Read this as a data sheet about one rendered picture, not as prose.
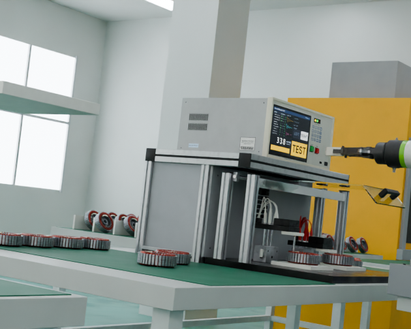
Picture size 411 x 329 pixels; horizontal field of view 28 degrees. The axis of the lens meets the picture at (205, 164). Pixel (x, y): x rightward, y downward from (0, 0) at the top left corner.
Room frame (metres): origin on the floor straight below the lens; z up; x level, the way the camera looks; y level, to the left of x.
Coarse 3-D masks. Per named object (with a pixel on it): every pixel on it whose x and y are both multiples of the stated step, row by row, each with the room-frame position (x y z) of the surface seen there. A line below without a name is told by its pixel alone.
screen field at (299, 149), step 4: (292, 144) 2.83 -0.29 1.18; (296, 144) 2.85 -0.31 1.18; (300, 144) 2.87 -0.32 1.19; (304, 144) 2.89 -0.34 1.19; (292, 148) 2.83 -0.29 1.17; (296, 148) 2.85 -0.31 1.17; (300, 148) 2.87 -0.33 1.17; (304, 148) 2.89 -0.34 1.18; (292, 152) 2.83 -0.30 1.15; (296, 152) 2.85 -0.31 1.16; (300, 152) 2.87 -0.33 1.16; (304, 152) 2.89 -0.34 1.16; (296, 156) 2.85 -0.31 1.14; (300, 156) 2.87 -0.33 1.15; (304, 156) 2.90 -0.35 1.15
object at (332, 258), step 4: (324, 256) 2.86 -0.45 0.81; (328, 256) 2.84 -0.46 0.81; (332, 256) 2.83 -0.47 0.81; (336, 256) 2.83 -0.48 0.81; (340, 256) 2.83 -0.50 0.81; (344, 256) 2.83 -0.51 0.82; (348, 256) 2.84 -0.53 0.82; (352, 256) 2.87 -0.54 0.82; (324, 260) 2.86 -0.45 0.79; (328, 260) 2.84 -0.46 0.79; (332, 260) 2.83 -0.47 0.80; (336, 260) 2.83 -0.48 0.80; (340, 260) 2.83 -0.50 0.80; (344, 260) 2.83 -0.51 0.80; (348, 260) 2.84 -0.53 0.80; (352, 260) 2.85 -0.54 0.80; (336, 264) 2.83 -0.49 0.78; (340, 264) 2.83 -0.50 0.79; (344, 264) 2.83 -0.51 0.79; (348, 264) 2.84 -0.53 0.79; (352, 264) 2.85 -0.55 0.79
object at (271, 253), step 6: (258, 246) 2.75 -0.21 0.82; (264, 246) 2.74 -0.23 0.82; (270, 246) 2.78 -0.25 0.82; (258, 252) 2.75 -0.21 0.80; (264, 252) 2.74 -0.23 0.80; (270, 252) 2.75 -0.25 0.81; (276, 252) 2.78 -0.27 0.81; (258, 258) 2.75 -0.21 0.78; (264, 258) 2.74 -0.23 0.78; (270, 258) 2.76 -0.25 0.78; (276, 258) 2.79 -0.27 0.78
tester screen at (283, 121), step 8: (280, 112) 2.75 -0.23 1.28; (288, 112) 2.79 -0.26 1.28; (280, 120) 2.75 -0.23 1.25; (288, 120) 2.79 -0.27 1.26; (296, 120) 2.83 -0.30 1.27; (304, 120) 2.88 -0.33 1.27; (272, 128) 2.72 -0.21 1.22; (280, 128) 2.75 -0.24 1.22; (288, 128) 2.80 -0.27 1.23; (296, 128) 2.84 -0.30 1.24; (304, 128) 2.88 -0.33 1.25; (272, 136) 2.72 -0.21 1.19; (280, 136) 2.76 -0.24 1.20; (288, 136) 2.80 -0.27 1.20; (272, 144) 2.72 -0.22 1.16; (280, 144) 2.76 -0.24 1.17; (288, 144) 2.81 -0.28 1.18; (272, 152) 2.73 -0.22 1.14; (280, 152) 2.77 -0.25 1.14
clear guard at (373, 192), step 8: (312, 184) 3.02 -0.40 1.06; (320, 184) 2.96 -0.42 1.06; (328, 184) 2.90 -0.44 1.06; (336, 184) 2.84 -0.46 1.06; (344, 184) 2.81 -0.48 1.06; (352, 184) 2.80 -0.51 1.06; (368, 192) 2.76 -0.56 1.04; (376, 192) 2.82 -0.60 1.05; (376, 200) 2.75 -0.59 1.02; (384, 200) 2.81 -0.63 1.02; (392, 200) 2.88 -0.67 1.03
